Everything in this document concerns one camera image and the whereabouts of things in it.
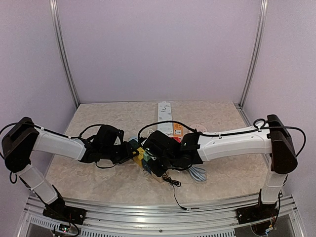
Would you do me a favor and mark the light blue coiled cable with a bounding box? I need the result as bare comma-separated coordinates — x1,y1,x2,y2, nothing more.
186,165,207,183

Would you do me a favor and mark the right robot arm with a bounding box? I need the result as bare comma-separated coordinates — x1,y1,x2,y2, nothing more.
140,114,302,219

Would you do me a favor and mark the blue cube socket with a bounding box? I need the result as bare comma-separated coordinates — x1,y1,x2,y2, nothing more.
143,164,152,174

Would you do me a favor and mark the light blue power strip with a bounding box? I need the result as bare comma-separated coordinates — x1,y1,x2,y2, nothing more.
128,136,142,143

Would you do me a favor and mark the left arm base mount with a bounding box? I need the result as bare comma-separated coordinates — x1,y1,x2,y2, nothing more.
42,205,87,225

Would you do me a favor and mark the aluminium frame post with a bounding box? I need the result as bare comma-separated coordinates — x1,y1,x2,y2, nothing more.
238,0,269,108
49,0,80,108

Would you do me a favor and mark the red cube socket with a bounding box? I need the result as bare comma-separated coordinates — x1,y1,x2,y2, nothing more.
172,137,182,143

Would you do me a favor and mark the right aluminium frame post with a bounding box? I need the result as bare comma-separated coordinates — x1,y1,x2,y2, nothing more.
238,0,269,108

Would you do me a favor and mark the left aluminium frame post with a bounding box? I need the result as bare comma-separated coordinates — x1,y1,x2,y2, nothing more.
49,0,80,108

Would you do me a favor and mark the mint green USB charger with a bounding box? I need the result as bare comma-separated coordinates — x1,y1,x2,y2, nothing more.
142,153,151,165

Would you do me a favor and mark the beige cube socket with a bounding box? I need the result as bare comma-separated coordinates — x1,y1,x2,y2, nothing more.
151,173,164,183

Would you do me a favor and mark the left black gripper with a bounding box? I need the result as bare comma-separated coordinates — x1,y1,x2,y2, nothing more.
102,141,139,164

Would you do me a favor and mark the long white power strip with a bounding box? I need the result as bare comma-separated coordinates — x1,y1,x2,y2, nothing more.
157,102,173,136

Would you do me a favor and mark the black power adapter with cable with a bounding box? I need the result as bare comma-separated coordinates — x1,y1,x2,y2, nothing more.
149,159,188,211

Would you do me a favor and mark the round pink power socket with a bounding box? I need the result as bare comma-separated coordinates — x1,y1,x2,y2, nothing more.
190,123,207,133

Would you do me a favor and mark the aluminium front rail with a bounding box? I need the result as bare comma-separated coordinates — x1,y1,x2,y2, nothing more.
16,195,306,237

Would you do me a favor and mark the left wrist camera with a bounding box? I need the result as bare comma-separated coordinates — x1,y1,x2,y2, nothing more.
114,129,124,145

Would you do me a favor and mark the dark green cube socket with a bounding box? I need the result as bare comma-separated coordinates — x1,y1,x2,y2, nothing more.
128,139,140,151

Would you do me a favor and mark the yellow cube socket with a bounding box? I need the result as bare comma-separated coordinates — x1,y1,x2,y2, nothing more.
133,147,145,167

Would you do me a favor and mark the orange power adapter socket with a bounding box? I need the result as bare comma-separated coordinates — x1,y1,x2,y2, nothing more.
173,123,184,138

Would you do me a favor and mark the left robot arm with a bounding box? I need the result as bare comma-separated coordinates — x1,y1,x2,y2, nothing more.
0,117,139,220

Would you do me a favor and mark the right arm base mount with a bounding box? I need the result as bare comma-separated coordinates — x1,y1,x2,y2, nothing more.
236,204,278,225

